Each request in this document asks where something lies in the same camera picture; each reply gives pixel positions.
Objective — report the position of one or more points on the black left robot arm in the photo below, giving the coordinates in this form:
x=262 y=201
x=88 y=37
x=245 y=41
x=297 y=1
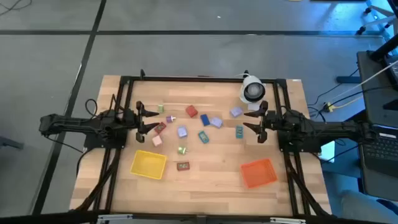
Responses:
x=77 y=124

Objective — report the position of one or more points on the green wall charger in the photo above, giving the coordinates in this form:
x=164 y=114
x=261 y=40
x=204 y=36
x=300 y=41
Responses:
x=160 y=108

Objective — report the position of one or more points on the orange plastic basket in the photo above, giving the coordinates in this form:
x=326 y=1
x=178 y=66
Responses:
x=258 y=173

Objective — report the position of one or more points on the white paper sheet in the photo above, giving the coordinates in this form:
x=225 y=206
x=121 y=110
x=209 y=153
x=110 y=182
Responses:
x=328 y=152

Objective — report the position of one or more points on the green and white charger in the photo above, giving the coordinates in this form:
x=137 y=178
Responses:
x=182 y=150

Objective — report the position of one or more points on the black side table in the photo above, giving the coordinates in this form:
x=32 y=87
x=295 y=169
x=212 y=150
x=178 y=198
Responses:
x=373 y=93

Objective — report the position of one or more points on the red digital clock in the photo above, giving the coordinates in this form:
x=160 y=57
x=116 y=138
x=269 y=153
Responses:
x=160 y=127
x=183 y=166

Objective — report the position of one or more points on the grey floor object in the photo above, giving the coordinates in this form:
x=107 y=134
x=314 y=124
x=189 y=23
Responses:
x=9 y=143

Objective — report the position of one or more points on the grey chair seat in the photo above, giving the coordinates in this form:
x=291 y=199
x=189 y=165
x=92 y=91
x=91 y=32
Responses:
x=363 y=208

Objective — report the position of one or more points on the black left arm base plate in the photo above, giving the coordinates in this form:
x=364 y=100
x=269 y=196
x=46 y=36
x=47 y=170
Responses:
x=93 y=143

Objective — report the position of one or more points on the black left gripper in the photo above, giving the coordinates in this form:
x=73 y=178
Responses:
x=140 y=124

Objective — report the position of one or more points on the lavender USB wall charger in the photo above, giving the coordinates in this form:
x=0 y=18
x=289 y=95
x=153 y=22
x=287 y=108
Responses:
x=216 y=122
x=182 y=131
x=236 y=112

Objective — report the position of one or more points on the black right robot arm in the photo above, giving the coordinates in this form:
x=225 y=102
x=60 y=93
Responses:
x=326 y=129

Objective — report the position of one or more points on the yellow power plug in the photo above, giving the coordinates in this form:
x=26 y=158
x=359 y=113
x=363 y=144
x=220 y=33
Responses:
x=329 y=107

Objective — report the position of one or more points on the black laptop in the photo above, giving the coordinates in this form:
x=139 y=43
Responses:
x=382 y=149

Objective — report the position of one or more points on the pink wall charger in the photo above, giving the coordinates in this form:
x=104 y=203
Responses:
x=157 y=140

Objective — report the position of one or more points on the silver frame bracket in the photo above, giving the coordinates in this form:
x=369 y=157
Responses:
x=115 y=217
x=287 y=220

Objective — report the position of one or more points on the purple plug adapter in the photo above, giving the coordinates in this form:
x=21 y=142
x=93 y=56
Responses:
x=169 y=119

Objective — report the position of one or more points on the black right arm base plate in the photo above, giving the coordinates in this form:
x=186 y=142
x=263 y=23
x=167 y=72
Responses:
x=298 y=148

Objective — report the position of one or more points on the black monitor stand pole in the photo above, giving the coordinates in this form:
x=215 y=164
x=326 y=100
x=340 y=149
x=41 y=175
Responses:
x=382 y=49

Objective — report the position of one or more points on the yellow plastic basket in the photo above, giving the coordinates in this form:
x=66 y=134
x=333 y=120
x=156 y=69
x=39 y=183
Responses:
x=148 y=164

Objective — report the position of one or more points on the red rectangular box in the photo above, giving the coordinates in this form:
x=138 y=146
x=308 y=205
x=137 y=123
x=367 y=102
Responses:
x=191 y=111

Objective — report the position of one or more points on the blue digital clock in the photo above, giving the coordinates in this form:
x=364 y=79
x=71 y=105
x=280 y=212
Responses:
x=205 y=120

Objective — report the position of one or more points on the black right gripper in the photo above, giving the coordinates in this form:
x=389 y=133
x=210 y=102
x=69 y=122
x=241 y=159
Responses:
x=263 y=123

